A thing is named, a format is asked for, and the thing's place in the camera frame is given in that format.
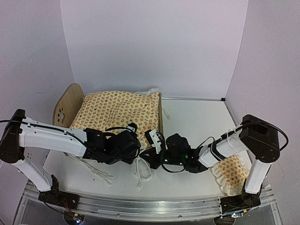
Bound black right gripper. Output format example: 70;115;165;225
140;146;186;170

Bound white cushion tie cords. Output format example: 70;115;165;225
70;155;115;187
132;157;153;192

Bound duck print ruffled cushion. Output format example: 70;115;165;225
70;90;159;149

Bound wooden pet bed frame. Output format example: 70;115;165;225
52;83;163;134

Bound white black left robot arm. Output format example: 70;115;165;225
0;109;141;205

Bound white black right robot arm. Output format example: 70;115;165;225
140;114;289;211

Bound small duck print pillow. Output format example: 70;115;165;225
210;155;248;196

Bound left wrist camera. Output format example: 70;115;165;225
126;122;138;135

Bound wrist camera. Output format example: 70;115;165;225
126;122;138;135
145;129;164;155

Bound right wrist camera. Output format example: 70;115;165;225
145;129;164;155

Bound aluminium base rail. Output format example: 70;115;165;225
14;180;284;225

